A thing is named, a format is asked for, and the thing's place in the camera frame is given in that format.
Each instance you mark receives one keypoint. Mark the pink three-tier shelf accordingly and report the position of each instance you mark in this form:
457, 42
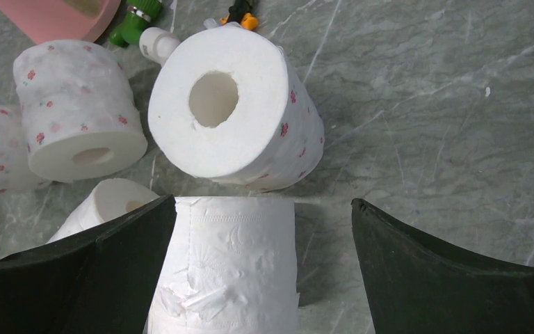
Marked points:
43, 21

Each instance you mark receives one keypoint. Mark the orange black pliers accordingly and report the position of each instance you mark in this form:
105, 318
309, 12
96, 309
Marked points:
241, 13

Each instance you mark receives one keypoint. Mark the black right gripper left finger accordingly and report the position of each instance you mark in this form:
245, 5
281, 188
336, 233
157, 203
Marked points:
101, 280

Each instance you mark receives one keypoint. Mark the plain white embossed roll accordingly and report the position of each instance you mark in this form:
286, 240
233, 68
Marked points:
231, 267

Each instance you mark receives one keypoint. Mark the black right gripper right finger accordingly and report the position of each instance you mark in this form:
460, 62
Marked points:
418, 283

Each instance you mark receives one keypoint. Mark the plain white paper roll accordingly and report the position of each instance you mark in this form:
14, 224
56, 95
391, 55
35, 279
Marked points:
110, 199

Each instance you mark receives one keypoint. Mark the floral paper roll upright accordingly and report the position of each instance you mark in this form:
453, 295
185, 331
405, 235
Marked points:
228, 106

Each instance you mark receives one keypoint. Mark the white pipe elbow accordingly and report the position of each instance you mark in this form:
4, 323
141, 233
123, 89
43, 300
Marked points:
157, 44

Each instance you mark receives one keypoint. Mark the green pipe fitting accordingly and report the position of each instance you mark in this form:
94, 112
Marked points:
140, 15

